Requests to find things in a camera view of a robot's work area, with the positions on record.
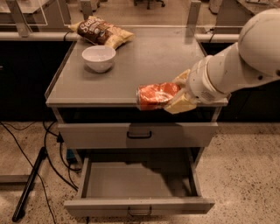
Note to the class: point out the grey right post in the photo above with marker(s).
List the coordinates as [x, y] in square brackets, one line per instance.
[193, 16]

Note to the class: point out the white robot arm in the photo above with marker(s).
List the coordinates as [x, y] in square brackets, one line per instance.
[252, 61]

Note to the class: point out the white ceramic bowl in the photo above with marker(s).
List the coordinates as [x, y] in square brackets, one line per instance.
[99, 58]

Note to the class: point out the white horizontal rail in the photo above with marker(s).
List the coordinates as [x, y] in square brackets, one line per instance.
[59, 36]

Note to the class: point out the grey open middle drawer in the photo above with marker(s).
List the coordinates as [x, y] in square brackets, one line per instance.
[110, 185]

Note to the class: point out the blue object under cabinet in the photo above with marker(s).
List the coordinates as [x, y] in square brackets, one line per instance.
[70, 157]

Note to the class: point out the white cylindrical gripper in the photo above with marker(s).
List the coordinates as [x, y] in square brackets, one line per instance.
[199, 80]

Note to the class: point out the red coke can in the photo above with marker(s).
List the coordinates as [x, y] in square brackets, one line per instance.
[155, 96]

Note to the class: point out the black middle drawer handle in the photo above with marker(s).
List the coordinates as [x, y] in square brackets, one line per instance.
[139, 212]

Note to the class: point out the black bar on floor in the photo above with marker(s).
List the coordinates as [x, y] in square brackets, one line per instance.
[20, 209]

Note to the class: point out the black top drawer handle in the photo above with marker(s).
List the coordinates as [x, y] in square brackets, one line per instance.
[147, 135]

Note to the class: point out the brown chip bag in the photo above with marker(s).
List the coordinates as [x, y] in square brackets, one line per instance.
[102, 33]

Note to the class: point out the grey left post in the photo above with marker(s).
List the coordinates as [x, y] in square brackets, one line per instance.
[22, 27]

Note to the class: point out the grey drawer cabinet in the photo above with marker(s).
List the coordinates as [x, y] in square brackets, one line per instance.
[78, 94]

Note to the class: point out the black drawer handle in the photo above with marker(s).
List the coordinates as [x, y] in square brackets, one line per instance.
[139, 212]
[147, 135]

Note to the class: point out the grey top drawer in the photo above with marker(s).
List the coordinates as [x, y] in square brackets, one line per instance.
[114, 135]

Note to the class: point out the grey middle post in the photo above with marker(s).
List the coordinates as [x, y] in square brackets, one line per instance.
[86, 8]

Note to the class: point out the grey post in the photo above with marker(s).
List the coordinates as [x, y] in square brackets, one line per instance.
[22, 27]
[193, 16]
[86, 8]

